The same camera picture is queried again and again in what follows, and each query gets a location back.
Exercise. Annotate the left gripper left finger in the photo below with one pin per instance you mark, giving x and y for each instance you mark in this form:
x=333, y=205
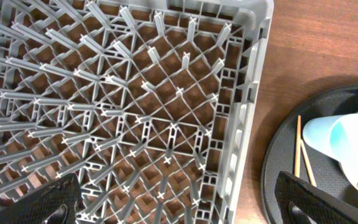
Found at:
x=56, y=202

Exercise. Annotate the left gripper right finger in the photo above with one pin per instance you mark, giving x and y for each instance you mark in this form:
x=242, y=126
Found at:
x=300, y=202

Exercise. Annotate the grey dishwasher rack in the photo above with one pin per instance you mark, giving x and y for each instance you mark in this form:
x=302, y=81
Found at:
x=150, y=104

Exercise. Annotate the wooden chopstick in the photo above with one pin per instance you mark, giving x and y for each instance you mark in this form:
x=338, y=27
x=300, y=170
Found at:
x=297, y=147
x=307, y=164

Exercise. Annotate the round black tray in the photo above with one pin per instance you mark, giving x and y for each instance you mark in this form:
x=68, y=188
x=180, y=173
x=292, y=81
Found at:
x=280, y=153

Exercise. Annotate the blue plastic cup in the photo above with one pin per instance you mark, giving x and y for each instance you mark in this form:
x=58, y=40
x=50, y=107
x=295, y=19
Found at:
x=334, y=136

